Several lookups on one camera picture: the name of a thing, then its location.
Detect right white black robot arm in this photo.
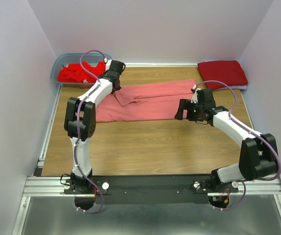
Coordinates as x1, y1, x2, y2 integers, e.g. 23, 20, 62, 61
175, 88, 281, 192

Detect bright red crumpled t-shirts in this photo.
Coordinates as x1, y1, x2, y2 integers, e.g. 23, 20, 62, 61
57, 61, 105, 83

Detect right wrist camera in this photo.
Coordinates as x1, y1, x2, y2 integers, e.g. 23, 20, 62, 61
191, 85, 199, 104

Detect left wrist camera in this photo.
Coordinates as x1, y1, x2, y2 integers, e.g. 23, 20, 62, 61
104, 58, 112, 71

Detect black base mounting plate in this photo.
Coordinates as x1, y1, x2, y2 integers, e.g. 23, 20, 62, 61
60, 174, 238, 206

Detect dark red folded t-shirt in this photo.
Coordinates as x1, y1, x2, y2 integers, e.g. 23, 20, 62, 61
197, 60, 249, 92

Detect pink t-shirt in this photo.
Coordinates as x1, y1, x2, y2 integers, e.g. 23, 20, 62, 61
96, 79, 195, 122

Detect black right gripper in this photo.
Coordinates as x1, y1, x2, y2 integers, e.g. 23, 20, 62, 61
174, 98, 204, 122

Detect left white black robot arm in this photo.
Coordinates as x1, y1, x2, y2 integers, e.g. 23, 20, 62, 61
64, 60, 126, 193

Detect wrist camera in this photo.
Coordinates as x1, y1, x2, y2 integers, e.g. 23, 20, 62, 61
191, 85, 199, 104
104, 58, 112, 71

